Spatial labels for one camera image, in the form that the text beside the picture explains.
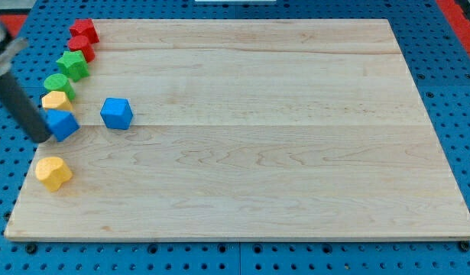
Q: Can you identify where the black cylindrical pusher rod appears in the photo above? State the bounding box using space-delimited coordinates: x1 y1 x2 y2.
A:
0 72 51 143

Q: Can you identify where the green cylinder block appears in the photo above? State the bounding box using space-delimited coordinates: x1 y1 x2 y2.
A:
44 73 76 101

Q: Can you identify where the light wooden board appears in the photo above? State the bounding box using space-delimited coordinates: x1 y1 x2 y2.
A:
5 19 470 242

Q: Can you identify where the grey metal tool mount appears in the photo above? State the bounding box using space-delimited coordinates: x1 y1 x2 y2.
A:
0 22 28 76

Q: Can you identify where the red cylinder block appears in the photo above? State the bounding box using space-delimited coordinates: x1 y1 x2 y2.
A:
67 35 96 63

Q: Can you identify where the red star block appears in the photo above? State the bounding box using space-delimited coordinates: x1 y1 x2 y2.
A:
69 18 100 44

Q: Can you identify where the yellow heart block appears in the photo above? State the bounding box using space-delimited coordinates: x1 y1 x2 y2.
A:
35 157 73 192

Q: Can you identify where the blue triangle block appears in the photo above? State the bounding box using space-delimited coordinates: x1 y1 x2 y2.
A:
47 108 80 142

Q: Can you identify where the yellow hexagon block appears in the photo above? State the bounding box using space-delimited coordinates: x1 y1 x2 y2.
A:
41 91 73 112

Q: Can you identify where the blue cube block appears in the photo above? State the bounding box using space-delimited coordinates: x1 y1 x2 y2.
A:
100 98 133 130

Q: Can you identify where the green star block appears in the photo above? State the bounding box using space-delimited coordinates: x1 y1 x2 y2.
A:
56 50 89 82

